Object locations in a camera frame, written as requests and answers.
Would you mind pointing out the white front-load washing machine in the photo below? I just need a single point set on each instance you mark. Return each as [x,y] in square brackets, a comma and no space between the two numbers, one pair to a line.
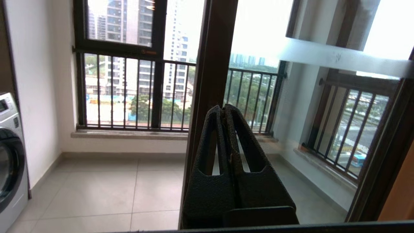
[13,155]

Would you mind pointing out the black balcony railing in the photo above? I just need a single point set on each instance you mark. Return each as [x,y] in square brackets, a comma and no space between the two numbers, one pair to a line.
[181,62]

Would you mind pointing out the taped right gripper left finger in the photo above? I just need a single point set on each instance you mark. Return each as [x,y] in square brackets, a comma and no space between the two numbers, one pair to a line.
[207,194]

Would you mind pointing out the black balcony window frame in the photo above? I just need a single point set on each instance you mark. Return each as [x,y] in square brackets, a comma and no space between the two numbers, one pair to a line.
[123,48]

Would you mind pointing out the dark brown sliding glass door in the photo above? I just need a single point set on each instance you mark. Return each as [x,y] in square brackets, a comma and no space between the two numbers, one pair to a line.
[210,64]

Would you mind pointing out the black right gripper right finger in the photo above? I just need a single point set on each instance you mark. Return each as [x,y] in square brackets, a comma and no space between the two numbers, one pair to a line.
[262,191]

